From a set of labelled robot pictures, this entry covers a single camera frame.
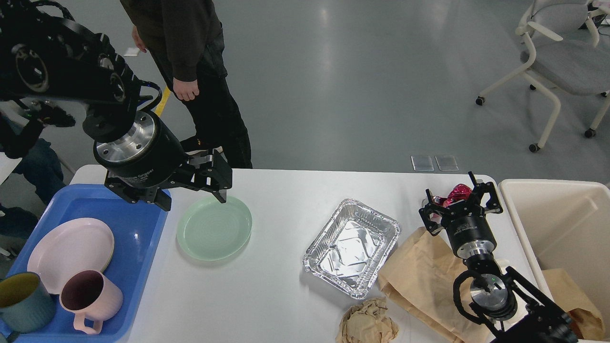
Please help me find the beige plastic bin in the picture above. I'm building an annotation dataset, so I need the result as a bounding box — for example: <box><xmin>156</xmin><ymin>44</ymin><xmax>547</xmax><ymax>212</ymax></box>
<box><xmin>499</xmin><ymin>179</ymin><xmax>610</xmax><ymax>330</ymax></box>

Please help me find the right floor outlet plate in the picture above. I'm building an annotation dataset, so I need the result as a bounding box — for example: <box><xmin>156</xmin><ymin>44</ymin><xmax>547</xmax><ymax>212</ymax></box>
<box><xmin>435</xmin><ymin>155</ymin><xmax>459</xmax><ymax>172</ymax></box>

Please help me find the dark green mug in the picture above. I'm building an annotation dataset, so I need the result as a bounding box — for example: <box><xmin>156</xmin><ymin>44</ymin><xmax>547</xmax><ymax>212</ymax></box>
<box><xmin>0</xmin><ymin>272</ymin><xmax>56</xmax><ymax>343</ymax></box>

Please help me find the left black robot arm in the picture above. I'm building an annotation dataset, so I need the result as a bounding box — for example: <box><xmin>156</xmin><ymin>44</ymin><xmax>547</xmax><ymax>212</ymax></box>
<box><xmin>0</xmin><ymin>0</ymin><xmax>232</xmax><ymax>211</ymax></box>

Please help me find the crumpled brown paper ball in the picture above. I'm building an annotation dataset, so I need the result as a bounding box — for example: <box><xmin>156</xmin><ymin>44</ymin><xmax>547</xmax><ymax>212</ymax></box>
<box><xmin>335</xmin><ymin>297</ymin><xmax>399</xmax><ymax>343</ymax></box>

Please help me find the standing person's left hand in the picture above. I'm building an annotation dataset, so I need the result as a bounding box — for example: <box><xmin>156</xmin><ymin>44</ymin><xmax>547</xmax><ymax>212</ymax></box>
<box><xmin>173</xmin><ymin>78</ymin><xmax>200</xmax><ymax>101</ymax></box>

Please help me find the pink mug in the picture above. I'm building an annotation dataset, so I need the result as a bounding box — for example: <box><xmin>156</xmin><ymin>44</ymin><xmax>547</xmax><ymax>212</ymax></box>
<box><xmin>59</xmin><ymin>270</ymin><xmax>123</xmax><ymax>335</ymax></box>

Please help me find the left floor outlet plate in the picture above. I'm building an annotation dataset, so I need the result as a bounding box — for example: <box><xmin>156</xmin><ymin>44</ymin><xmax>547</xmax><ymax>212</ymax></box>
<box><xmin>410</xmin><ymin>155</ymin><xmax>435</xmax><ymax>172</ymax></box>

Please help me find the floor outlet plate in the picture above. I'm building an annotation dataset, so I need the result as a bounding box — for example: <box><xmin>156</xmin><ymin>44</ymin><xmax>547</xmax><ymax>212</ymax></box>
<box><xmin>435</xmin><ymin>155</ymin><xmax>459</xmax><ymax>172</ymax></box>
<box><xmin>410</xmin><ymin>155</ymin><xmax>435</xmax><ymax>172</ymax></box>

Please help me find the standing person in black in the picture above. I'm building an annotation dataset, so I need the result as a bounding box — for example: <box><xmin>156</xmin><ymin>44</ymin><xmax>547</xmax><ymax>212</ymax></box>
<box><xmin>121</xmin><ymin>0</ymin><xmax>253</xmax><ymax>169</ymax></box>

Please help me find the brown paper bag in bin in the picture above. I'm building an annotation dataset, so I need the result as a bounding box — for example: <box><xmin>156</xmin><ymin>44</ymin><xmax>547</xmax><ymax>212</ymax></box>
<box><xmin>542</xmin><ymin>268</ymin><xmax>606</xmax><ymax>341</ymax></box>

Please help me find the standing person's right hand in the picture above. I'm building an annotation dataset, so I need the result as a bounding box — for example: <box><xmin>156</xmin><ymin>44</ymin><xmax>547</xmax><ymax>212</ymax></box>
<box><xmin>131</xmin><ymin>25</ymin><xmax>147</xmax><ymax>53</ymax></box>

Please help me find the green plate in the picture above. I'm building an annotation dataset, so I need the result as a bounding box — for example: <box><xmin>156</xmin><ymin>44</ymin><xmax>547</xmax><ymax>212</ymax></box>
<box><xmin>176</xmin><ymin>197</ymin><xmax>253</xmax><ymax>262</ymax></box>

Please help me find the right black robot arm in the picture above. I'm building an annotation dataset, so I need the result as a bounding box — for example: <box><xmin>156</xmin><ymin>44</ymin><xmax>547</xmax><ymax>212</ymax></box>
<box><xmin>418</xmin><ymin>172</ymin><xmax>578</xmax><ymax>343</ymax></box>

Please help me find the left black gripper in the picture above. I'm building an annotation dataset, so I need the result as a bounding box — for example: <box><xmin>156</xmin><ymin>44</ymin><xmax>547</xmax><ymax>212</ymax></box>
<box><xmin>93</xmin><ymin>111</ymin><xmax>233</xmax><ymax>212</ymax></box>

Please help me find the pink plate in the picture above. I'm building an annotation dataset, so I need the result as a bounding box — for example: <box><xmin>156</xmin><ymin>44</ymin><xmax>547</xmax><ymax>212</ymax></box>
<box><xmin>27</xmin><ymin>217</ymin><xmax>115</xmax><ymax>295</ymax></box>

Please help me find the aluminium foil tray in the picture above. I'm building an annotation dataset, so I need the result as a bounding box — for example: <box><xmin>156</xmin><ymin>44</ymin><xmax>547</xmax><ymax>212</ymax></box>
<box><xmin>302</xmin><ymin>198</ymin><xmax>402</xmax><ymax>300</ymax></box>

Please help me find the blue plastic tray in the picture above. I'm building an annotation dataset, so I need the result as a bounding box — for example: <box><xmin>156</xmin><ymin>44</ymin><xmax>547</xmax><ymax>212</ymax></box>
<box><xmin>7</xmin><ymin>184</ymin><xmax>166</xmax><ymax>343</ymax></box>

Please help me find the white grey office chair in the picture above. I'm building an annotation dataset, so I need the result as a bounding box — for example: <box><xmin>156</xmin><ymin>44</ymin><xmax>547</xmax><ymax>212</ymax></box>
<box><xmin>475</xmin><ymin>0</ymin><xmax>609</xmax><ymax>152</ymax></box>

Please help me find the red foil wrapper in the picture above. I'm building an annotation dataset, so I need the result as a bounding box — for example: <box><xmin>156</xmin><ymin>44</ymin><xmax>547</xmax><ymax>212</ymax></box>
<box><xmin>433</xmin><ymin>184</ymin><xmax>472</xmax><ymax>208</ymax></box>

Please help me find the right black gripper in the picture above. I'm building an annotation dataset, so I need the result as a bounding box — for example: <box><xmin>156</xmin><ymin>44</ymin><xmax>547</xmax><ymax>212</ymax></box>
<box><xmin>418</xmin><ymin>171</ymin><xmax>503</xmax><ymax>260</ymax></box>

